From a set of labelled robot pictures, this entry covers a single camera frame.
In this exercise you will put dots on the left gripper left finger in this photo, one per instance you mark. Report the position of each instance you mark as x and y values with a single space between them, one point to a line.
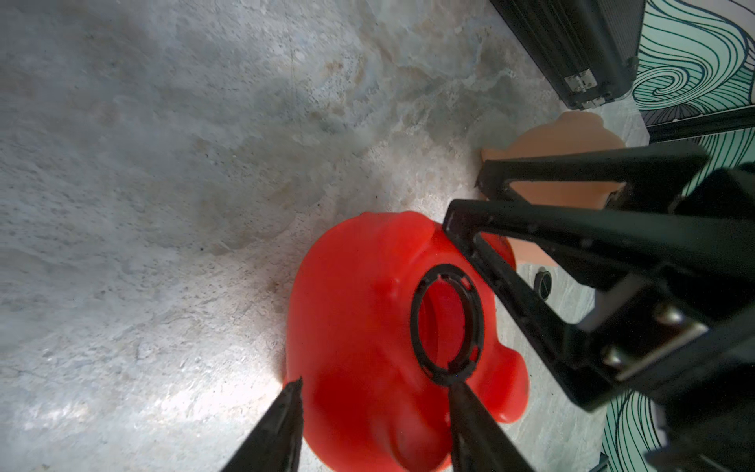
276 441

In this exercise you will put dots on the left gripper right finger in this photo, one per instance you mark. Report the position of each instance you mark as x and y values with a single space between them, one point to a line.
478 442

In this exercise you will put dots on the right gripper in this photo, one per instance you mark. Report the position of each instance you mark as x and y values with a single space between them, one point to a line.
696 342

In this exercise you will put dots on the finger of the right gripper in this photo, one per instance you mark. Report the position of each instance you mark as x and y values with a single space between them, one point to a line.
653 176

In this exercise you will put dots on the pink piggy bank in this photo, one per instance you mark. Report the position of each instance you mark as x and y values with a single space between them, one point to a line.
573 132

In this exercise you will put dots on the red piggy bank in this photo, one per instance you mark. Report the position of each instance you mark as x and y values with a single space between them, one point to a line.
368 403

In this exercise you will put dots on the black plug left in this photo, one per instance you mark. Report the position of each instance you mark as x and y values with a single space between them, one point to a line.
543 283

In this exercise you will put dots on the black case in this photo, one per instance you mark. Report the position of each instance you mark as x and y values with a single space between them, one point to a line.
588 50

